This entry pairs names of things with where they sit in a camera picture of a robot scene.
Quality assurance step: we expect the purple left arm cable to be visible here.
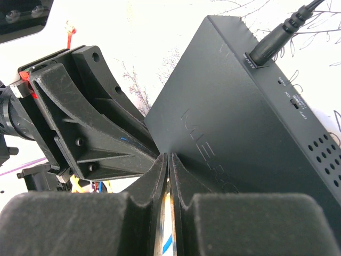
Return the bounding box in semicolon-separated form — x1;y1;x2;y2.
0;157;47;177

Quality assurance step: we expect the black network switch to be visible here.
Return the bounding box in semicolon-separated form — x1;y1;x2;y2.
145;15;340;232

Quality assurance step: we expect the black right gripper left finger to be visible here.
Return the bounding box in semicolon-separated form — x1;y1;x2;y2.
1;154;168;255

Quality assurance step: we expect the blue ethernet cable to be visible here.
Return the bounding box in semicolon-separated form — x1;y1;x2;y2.
161;231;174;253

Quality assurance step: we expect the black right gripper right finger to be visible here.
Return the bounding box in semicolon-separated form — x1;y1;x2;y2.
169;154;337;255

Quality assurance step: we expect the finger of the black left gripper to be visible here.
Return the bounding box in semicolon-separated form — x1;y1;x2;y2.
71;46;151;139

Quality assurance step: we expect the floral patterned table mat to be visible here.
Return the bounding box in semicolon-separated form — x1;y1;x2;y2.
0;0;341;193

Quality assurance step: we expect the red ethernet cable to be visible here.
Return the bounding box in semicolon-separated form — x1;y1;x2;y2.
65;20;78;50

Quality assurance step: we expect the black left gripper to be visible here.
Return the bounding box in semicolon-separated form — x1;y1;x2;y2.
1;63;159;191

